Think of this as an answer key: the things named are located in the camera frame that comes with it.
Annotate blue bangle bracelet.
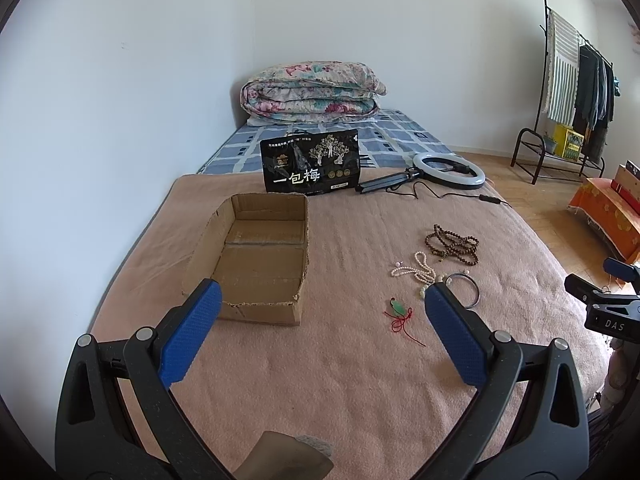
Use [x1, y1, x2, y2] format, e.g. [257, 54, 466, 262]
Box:
[444, 271, 483, 309]

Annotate brown wooden bead necklace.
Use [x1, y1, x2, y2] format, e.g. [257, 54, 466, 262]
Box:
[424, 223, 481, 267]

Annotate white pearl necklace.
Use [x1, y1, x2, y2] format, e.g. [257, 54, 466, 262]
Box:
[389, 250, 452, 298]

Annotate green pendant red cord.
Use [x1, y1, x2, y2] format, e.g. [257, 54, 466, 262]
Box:
[383, 297, 428, 348]

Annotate white gloved right hand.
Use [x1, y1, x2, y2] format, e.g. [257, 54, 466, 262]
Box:
[599, 338, 639, 410]

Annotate orange patterned cloth box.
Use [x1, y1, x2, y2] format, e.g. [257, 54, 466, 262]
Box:
[568, 160, 640, 266]

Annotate yellow green box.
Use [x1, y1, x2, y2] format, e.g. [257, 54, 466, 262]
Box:
[553, 124, 584, 162]

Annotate black clothes rack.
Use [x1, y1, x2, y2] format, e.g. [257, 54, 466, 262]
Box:
[511, 6, 620, 184]

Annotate dark hanging clothes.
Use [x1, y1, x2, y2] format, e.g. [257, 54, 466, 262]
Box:
[573, 44, 618, 162]

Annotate pink bed blanket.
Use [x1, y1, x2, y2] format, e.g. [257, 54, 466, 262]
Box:
[89, 173, 614, 480]

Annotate open cardboard box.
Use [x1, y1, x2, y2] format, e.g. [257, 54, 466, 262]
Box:
[182, 193, 308, 326]

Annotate striped hanging towel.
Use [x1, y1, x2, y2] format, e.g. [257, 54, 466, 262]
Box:
[542, 9, 580, 126]

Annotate blue checkered bed sheet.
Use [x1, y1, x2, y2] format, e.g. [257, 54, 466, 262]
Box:
[198, 110, 451, 174]

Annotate black snack bag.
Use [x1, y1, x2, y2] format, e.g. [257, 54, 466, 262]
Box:
[260, 129, 360, 195]

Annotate folded floral quilt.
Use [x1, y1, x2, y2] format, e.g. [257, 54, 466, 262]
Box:
[240, 61, 387, 125]

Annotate black ring light cable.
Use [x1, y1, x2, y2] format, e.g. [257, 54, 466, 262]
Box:
[388, 179, 511, 207]

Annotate white ring light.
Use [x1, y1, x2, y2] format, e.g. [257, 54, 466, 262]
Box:
[356, 153, 486, 194]

